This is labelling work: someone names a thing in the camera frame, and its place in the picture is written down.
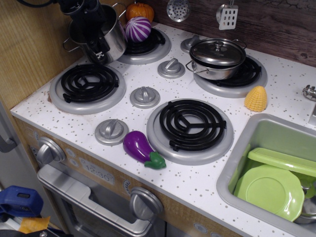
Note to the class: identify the left oven dial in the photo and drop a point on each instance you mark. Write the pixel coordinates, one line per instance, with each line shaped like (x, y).
(49, 151)

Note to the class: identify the silver knob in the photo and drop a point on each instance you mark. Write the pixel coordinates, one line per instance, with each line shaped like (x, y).
(111, 132)
(171, 69)
(188, 43)
(144, 97)

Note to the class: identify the green plastic tray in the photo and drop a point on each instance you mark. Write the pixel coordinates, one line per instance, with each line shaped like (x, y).
(284, 161)

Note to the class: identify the silver knob centre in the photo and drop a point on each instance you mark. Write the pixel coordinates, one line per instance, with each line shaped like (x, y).
(144, 97)

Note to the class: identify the front right black burner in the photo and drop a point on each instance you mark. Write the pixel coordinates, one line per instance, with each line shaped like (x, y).
(190, 132)

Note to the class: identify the blue clamp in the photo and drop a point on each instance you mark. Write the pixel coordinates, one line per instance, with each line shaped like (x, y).
(18, 201)

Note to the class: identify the silver faucet handle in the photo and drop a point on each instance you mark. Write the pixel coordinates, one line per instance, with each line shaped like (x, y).
(310, 92)

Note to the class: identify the front left black burner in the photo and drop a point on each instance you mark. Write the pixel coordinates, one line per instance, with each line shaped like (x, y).
(87, 89)

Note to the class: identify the orange toy pumpkin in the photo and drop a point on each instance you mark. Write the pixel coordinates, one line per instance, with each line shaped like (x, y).
(140, 9)

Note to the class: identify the yellow toy corn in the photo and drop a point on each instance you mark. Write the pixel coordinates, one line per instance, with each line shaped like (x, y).
(256, 99)

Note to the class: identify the purple white striped ball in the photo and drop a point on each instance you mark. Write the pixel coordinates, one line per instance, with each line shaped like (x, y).
(138, 29)

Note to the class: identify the green plastic plate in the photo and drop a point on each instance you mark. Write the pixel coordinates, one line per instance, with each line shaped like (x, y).
(273, 189)

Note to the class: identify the back left black burner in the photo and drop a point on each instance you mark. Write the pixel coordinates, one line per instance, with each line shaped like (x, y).
(152, 49)

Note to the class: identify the silver knob upper middle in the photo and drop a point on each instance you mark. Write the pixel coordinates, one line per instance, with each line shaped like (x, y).
(171, 69)

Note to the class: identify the oven dial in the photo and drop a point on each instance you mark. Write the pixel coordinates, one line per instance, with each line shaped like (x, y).
(49, 151)
(144, 205)

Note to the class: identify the tall steel pot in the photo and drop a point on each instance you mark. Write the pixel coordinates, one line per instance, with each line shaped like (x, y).
(112, 30)

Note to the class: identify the silver oven door handle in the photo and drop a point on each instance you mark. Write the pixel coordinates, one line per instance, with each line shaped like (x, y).
(89, 213)

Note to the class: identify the shallow steel pan with lid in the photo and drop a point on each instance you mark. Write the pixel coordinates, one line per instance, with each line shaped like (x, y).
(216, 59)

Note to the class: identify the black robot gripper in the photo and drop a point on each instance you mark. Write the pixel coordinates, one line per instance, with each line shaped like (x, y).
(89, 16)

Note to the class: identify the steel pot in sink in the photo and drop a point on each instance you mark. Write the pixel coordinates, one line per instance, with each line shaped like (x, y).
(308, 214)

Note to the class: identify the back right black burner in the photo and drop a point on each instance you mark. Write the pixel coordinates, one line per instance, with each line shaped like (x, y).
(251, 74)

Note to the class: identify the silver knob front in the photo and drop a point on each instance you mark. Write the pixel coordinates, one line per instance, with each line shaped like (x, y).
(111, 132)

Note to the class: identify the right oven dial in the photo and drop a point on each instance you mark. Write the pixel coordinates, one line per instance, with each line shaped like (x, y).
(144, 205)

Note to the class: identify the steel slotted spatula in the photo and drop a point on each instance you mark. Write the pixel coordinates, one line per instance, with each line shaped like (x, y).
(226, 16)

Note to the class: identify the round steel skimmer ladle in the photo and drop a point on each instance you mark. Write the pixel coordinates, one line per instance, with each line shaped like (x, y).
(178, 10)

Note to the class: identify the silver knob back right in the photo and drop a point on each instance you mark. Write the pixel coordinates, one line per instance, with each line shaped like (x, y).
(188, 43)

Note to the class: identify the yellow cloth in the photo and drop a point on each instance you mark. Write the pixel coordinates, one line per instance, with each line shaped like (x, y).
(33, 224)

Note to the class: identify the black burner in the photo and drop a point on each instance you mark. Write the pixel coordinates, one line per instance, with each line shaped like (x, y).
(190, 132)
(152, 49)
(87, 89)
(251, 74)

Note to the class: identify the purple toy eggplant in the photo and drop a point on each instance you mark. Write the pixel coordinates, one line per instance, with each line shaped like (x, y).
(136, 145)

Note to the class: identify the grey sink basin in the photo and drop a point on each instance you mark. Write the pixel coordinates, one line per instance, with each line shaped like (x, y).
(269, 132)

